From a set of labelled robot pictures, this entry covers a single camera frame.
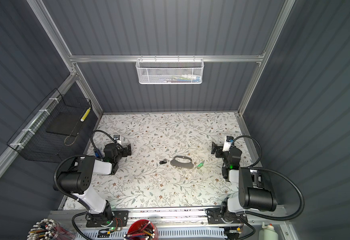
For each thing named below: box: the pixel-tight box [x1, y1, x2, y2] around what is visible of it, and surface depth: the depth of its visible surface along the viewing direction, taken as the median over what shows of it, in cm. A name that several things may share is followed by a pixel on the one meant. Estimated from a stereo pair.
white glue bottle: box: [258, 221, 279, 240], surface depth 65 cm
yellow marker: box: [80, 107, 91, 122], surface depth 82 cm
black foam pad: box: [46, 112, 84, 137], surface depth 78 cm
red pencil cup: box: [124, 219, 159, 240], surface depth 62 cm
